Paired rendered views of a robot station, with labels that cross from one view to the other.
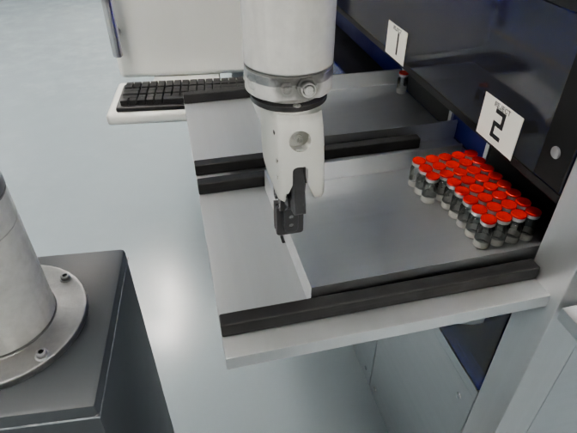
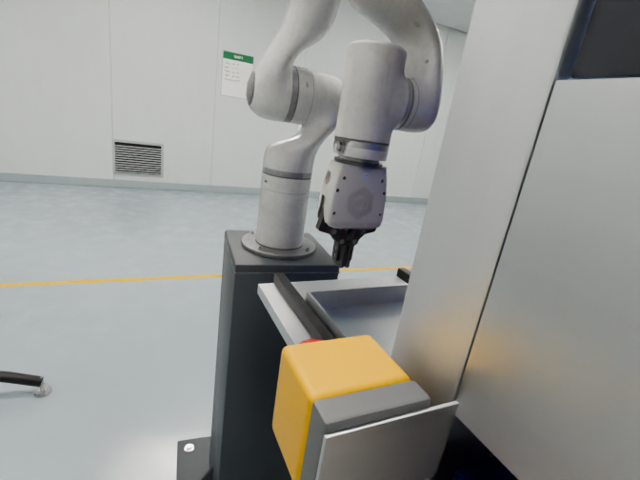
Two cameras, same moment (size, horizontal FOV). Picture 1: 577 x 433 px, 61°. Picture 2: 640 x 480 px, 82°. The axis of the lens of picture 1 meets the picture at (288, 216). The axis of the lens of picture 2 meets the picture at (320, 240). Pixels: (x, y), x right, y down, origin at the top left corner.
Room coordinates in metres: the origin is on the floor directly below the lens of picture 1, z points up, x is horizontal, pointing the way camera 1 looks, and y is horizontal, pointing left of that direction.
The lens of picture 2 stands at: (0.28, -0.55, 1.18)
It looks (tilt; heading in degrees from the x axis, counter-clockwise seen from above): 18 degrees down; 76
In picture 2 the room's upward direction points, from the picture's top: 9 degrees clockwise
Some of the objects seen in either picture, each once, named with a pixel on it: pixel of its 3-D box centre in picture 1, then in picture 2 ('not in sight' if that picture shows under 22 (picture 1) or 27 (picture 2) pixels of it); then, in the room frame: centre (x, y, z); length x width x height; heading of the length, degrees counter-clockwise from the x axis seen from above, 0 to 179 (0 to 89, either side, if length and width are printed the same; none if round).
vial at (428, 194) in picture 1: (430, 187); not in sight; (0.61, -0.21, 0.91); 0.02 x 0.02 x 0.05
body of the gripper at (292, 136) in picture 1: (288, 133); (352, 190); (0.45, 0.00, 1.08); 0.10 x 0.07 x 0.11; 13
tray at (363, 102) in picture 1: (345, 108); not in sight; (0.90, -0.11, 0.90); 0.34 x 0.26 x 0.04; 103
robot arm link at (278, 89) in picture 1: (288, 76); (358, 150); (0.45, 0.00, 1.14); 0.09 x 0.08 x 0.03; 13
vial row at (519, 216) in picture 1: (482, 194); not in sight; (0.59, -0.29, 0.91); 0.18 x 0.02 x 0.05; 14
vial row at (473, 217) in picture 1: (454, 198); not in sight; (0.58, -0.24, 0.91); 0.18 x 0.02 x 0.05; 14
